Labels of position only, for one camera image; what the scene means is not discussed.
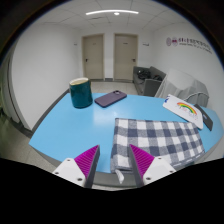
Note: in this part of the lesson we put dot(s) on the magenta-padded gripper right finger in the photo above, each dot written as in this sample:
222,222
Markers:
146,165

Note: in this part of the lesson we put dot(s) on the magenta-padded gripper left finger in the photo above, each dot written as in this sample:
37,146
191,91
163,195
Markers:
83,163

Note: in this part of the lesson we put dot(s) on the grey white checked towel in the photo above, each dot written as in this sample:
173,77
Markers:
156,140

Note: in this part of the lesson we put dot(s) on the white rainbow-print mouse pad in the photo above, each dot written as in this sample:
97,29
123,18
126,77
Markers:
185,110

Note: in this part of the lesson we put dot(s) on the purple smartphone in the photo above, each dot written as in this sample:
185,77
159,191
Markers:
110,98

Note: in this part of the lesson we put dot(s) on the dark green mug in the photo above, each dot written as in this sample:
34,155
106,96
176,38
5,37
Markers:
81,92

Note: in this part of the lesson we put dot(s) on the black tablet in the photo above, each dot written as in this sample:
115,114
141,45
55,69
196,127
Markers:
204,116

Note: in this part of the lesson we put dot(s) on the grey sofa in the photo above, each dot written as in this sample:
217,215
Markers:
148,80

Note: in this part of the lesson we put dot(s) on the grey cloth-covered furniture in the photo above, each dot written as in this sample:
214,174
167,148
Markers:
183,86

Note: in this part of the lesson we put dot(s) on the black bag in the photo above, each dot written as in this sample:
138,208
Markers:
144,74

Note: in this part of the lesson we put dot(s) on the beige door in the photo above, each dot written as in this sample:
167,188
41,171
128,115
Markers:
125,57
93,57

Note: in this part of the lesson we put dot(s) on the long ceiling light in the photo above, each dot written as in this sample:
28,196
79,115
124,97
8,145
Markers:
112,12

